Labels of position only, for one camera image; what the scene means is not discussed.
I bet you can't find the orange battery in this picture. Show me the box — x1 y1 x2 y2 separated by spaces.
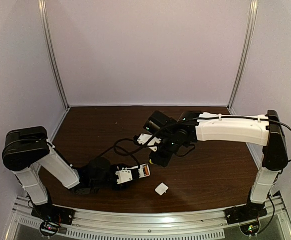
142 164 151 177

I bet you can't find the white red remote control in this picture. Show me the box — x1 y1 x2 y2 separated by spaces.
126 163 150 182

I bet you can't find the white battery cover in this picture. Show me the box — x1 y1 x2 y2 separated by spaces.
155 182 169 196

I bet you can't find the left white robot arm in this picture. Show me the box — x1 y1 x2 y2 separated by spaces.
2 126 118 206

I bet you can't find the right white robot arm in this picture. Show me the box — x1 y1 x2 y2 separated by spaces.
137 110 289 206

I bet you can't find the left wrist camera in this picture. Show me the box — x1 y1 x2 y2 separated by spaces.
115 166 140 185

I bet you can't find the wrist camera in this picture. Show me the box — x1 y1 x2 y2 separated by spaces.
134 133 162 152
115 166 140 185

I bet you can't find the right black camera cable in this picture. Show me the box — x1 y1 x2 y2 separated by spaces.
112 117 201 157

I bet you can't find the black camera cable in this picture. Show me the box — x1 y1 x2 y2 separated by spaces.
112 117 201 157
95 138 140 168

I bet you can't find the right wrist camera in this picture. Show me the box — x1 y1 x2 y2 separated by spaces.
134 133 162 152

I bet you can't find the left black camera cable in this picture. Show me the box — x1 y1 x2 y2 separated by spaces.
95 138 140 168

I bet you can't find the front aluminium rail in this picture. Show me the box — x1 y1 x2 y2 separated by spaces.
3 196 291 240

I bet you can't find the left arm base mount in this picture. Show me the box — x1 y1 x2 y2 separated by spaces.
28 200 76 239

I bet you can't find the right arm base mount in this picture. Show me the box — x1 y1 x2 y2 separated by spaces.
224 197 276 238

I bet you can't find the right aluminium frame post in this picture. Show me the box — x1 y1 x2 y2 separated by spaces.
227 0 259 113

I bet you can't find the aluminium frame post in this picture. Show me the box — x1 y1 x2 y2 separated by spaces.
227 0 259 113
38 0 70 111

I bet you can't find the left aluminium frame post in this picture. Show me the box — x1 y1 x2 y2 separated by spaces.
38 0 70 111

